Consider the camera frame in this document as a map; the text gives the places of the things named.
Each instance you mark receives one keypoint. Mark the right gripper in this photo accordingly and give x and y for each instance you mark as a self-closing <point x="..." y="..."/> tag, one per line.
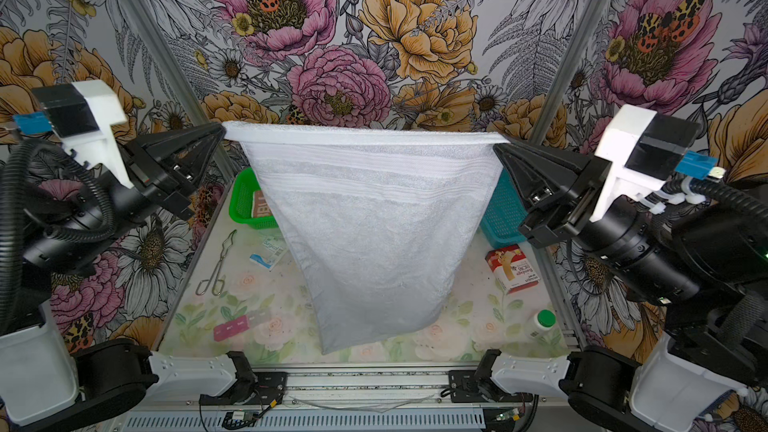
<point x="570" y="213"/>

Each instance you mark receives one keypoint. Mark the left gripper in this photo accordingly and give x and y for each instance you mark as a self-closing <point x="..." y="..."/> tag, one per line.
<point x="177" y="159"/>

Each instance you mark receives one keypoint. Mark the grey blue towel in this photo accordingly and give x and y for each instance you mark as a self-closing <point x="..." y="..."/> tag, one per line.
<point x="260" y="208"/>

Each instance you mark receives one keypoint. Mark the plain grey towel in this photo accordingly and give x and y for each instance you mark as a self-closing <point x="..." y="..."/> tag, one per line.
<point x="378" y="221"/>

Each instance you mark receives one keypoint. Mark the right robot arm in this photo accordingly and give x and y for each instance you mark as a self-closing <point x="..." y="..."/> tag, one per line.
<point x="695" y="246"/>

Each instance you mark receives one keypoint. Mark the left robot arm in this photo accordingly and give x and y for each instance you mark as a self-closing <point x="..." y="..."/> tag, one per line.
<point x="53" y="377"/>

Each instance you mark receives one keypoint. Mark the teal plastic basket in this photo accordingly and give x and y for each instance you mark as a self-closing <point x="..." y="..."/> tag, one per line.
<point x="504" y="214"/>

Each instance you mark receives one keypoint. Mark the green plastic basket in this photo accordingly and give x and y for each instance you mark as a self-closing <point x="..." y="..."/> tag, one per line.
<point x="244" y="186"/>

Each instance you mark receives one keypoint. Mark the red white small box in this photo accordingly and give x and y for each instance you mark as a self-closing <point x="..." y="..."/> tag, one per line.
<point x="512" y="269"/>

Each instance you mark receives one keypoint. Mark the small blue white packet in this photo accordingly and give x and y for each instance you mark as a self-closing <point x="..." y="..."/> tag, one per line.
<point x="271" y="252"/>

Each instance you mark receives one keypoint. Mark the metal tongs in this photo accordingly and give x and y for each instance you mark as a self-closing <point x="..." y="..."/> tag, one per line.
<point x="215" y="283"/>

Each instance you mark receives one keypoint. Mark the white bottle green cap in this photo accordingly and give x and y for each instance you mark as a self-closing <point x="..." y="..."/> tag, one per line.
<point x="541" y="323"/>

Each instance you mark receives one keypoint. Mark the pink clear plastic strip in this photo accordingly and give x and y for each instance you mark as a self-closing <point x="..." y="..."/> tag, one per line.
<point x="240" y="325"/>

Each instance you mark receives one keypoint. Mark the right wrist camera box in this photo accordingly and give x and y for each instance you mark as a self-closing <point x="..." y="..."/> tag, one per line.
<point x="651" y="161"/>

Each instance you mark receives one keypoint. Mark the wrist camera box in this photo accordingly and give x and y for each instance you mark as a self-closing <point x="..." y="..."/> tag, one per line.
<point x="651" y="161"/>
<point x="81" y="115"/>

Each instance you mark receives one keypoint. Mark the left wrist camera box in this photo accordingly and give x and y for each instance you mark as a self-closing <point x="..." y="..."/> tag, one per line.
<point x="81" y="115"/>

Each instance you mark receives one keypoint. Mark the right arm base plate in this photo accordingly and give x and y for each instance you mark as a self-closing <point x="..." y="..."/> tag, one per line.
<point x="464" y="387"/>

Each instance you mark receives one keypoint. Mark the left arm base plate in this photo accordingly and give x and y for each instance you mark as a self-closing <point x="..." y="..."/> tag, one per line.
<point x="262" y="389"/>

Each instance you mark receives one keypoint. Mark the aluminium front rail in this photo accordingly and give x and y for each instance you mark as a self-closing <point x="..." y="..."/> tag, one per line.
<point x="336" y="388"/>

